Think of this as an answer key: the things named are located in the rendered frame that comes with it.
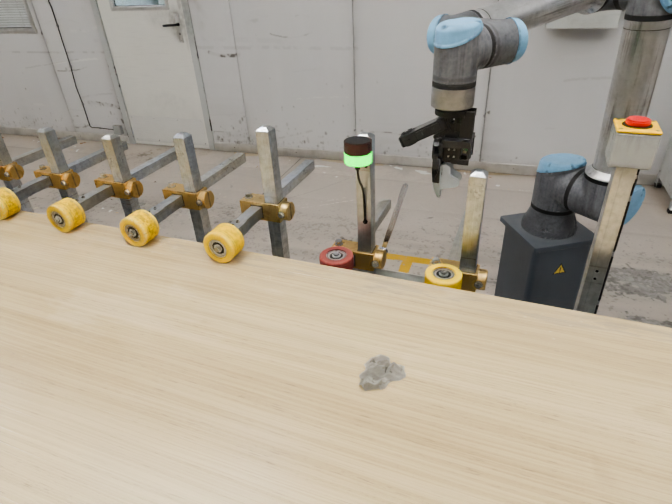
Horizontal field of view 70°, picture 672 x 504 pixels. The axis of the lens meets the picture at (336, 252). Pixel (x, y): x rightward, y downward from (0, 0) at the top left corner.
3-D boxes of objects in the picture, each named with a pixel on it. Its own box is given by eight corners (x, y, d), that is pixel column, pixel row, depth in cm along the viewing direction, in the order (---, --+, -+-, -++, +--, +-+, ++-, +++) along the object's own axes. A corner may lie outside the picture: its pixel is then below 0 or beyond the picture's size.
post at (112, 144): (151, 272, 161) (109, 132, 135) (160, 274, 160) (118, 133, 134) (144, 278, 158) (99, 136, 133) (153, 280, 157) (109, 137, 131)
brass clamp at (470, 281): (431, 272, 121) (432, 255, 118) (486, 281, 116) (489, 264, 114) (425, 285, 116) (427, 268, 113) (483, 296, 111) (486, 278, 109)
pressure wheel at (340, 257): (329, 280, 122) (326, 242, 116) (359, 286, 120) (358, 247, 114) (316, 299, 116) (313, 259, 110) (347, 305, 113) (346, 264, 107)
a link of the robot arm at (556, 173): (549, 190, 183) (558, 145, 173) (590, 206, 170) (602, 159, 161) (521, 201, 176) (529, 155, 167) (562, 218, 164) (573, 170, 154)
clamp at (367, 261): (338, 254, 128) (337, 238, 126) (386, 262, 124) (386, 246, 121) (330, 265, 124) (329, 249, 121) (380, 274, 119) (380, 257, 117)
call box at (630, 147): (603, 157, 93) (613, 117, 89) (644, 160, 91) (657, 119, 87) (605, 170, 88) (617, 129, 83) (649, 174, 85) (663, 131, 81)
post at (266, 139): (282, 285, 141) (261, 123, 115) (293, 287, 140) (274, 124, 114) (277, 291, 138) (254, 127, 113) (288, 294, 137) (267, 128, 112)
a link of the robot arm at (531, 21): (603, -43, 136) (420, 12, 111) (647, -44, 127) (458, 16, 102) (596, 2, 143) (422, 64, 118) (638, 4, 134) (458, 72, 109)
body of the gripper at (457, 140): (467, 169, 105) (473, 114, 98) (428, 165, 108) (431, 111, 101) (472, 156, 111) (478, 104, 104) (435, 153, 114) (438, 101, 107)
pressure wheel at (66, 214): (63, 191, 129) (88, 208, 129) (61, 212, 134) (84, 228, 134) (45, 200, 124) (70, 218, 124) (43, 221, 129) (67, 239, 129)
